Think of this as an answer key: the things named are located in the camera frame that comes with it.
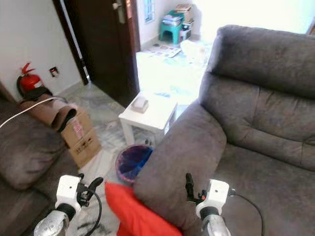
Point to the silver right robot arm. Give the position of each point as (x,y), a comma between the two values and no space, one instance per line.
(215,226)

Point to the grey fabric armchair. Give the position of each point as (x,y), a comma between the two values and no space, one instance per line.
(251,128)

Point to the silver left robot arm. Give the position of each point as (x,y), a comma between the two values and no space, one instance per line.
(51,223)

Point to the patterned floor mat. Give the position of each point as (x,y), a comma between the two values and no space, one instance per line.
(161,50)

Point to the teal plastic stool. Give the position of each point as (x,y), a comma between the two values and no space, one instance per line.
(170,31)

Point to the grey fabric sofa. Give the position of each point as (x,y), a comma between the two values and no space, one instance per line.
(24,157)

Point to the brown cardboard box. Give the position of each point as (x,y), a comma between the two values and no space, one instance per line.
(83,140)

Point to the window with white frame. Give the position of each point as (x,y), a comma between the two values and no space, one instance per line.
(149,10)

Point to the white side table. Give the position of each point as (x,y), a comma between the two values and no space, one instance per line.
(157,118)

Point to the purple waste bin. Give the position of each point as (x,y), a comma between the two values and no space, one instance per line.
(134,160)

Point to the dark brown wooden door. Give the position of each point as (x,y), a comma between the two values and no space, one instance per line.
(101,49)

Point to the black and white box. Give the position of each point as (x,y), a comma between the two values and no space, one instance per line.
(186,30)

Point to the brown rolled cushion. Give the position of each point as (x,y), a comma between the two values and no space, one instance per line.
(49,112)

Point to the beige tissue box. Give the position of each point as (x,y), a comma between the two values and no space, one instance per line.
(140,104)

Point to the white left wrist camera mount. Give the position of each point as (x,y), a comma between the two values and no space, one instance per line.
(68,189)

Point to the black wall socket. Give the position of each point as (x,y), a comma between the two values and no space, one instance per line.
(54,72)

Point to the red pillow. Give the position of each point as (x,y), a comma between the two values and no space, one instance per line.
(133,211)

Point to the stack of papers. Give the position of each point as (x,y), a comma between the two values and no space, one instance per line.
(172,19)

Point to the white plastic bag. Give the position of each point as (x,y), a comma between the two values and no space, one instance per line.
(192,51)

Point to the small cardboard box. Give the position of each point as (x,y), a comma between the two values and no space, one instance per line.
(183,8)

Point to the red fire extinguisher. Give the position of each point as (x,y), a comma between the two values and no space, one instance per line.
(29,81)

